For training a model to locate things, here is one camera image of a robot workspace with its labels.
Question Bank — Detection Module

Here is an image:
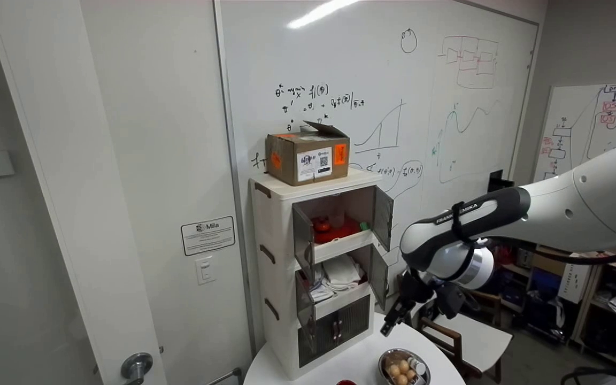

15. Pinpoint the hanging white paper sheet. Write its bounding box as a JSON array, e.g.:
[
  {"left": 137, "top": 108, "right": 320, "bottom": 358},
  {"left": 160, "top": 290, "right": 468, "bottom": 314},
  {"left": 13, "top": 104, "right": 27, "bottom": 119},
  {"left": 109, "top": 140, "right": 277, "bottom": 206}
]
[{"left": 558, "top": 263, "right": 593, "bottom": 306}]

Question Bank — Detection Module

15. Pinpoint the large wall whiteboard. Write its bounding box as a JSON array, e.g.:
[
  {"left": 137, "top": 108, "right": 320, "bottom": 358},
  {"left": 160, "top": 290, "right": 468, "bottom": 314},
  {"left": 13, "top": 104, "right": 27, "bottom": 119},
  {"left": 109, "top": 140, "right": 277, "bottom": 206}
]
[{"left": 213, "top": 0, "right": 544, "bottom": 316}]

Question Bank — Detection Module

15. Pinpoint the white three-tier storage cabinet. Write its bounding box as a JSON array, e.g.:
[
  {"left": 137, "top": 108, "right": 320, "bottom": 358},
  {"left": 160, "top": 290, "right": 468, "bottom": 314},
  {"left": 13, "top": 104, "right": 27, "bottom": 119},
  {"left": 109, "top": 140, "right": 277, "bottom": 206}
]
[{"left": 249, "top": 168, "right": 382, "bottom": 381}]

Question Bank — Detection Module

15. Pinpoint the white light switch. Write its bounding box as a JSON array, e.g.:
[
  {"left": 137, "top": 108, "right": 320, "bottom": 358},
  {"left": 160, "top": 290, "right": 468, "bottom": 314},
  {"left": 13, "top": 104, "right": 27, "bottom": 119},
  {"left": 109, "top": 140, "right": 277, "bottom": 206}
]
[{"left": 196, "top": 255, "right": 219, "bottom": 287}]

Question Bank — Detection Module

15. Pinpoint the white wall sign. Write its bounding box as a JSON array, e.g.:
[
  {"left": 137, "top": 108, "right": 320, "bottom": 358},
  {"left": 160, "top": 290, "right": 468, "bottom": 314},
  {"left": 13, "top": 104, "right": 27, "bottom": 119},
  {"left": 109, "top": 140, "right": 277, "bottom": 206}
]
[{"left": 180, "top": 213, "right": 237, "bottom": 258}]

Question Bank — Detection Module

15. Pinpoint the metal door handle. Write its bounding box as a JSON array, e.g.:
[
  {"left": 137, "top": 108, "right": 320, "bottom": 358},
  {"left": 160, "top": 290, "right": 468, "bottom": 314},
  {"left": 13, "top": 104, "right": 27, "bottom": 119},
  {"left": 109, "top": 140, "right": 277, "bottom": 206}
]
[{"left": 121, "top": 351, "right": 156, "bottom": 385}]

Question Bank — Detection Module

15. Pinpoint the small black box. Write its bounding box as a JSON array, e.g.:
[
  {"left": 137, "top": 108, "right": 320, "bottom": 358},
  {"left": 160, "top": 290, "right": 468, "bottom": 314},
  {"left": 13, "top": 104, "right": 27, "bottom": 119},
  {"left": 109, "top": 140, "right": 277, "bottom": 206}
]
[{"left": 489, "top": 168, "right": 518, "bottom": 193}]

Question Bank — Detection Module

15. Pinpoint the white papers pile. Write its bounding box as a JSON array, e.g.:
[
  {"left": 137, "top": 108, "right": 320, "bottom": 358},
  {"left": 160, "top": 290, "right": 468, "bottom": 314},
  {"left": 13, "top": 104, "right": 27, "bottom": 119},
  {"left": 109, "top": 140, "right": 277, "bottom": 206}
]
[{"left": 309, "top": 255, "right": 366, "bottom": 306}]

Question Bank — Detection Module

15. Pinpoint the white framed door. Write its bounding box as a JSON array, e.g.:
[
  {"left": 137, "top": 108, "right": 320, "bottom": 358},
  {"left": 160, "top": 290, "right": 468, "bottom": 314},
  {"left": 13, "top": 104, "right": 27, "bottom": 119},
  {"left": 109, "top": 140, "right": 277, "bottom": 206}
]
[{"left": 0, "top": 13, "right": 170, "bottom": 385}]

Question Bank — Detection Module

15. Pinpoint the dark translucent cabinet door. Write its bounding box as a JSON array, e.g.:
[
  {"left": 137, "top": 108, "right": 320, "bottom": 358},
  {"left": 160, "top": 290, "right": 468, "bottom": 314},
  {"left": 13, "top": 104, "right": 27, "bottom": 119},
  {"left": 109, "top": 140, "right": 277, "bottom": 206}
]
[
  {"left": 297, "top": 310, "right": 341, "bottom": 370},
  {"left": 294, "top": 267, "right": 320, "bottom": 330},
  {"left": 369, "top": 244, "right": 392, "bottom": 295},
  {"left": 292, "top": 204, "right": 318, "bottom": 271},
  {"left": 373, "top": 185, "right": 397, "bottom": 253},
  {"left": 334, "top": 295, "right": 374, "bottom": 353}
]

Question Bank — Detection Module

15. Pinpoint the small whiteboard with diagrams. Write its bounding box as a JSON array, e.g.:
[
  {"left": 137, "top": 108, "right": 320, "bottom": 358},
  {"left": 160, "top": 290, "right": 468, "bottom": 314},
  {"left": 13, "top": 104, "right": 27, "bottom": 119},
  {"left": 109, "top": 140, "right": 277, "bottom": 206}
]
[{"left": 532, "top": 83, "right": 616, "bottom": 180}]

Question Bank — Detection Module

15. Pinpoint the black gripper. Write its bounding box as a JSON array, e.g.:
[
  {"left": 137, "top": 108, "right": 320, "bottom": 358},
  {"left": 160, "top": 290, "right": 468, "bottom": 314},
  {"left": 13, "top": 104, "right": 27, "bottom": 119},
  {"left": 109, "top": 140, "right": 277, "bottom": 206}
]
[{"left": 378, "top": 267, "right": 439, "bottom": 338}]

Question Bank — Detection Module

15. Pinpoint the cardboard box with labels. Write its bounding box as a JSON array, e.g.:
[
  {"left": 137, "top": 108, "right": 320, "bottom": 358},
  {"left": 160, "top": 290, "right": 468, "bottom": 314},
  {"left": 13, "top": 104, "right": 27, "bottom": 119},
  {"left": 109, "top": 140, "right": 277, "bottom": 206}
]
[{"left": 263, "top": 118, "right": 353, "bottom": 189}]

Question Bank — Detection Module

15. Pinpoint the cluttered wooden shelf desk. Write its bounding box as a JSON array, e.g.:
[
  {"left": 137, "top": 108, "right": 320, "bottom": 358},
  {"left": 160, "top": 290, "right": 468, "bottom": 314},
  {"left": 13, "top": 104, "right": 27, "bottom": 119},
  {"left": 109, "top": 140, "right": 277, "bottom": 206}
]
[{"left": 497, "top": 242, "right": 616, "bottom": 359}]

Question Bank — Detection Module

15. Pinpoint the dark wrist camera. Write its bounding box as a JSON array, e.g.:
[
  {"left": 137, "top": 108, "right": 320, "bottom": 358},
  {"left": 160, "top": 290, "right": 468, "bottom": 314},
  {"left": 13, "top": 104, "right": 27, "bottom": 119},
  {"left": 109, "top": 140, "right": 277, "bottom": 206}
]
[{"left": 433, "top": 279, "right": 468, "bottom": 321}]

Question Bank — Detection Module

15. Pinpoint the red plastic item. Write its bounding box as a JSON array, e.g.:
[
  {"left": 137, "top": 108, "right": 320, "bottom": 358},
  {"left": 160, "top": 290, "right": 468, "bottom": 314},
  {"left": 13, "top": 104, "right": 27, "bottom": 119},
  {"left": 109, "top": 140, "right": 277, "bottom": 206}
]
[{"left": 310, "top": 213, "right": 362, "bottom": 245}]

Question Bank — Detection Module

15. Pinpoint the bowl of eggs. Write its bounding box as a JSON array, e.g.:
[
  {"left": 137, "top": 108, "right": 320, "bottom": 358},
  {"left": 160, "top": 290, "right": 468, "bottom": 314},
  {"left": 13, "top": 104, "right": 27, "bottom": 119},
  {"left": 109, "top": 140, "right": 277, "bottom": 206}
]
[{"left": 378, "top": 347, "right": 435, "bottom": 385}]

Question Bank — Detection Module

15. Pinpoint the white wooden chair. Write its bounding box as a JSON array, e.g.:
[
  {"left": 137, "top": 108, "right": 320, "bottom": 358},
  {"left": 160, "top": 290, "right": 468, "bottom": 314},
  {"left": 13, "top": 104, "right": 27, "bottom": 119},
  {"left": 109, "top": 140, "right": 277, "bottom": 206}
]
[{"left": 413, "top": 306, "right": 515, "bottom": 381}]

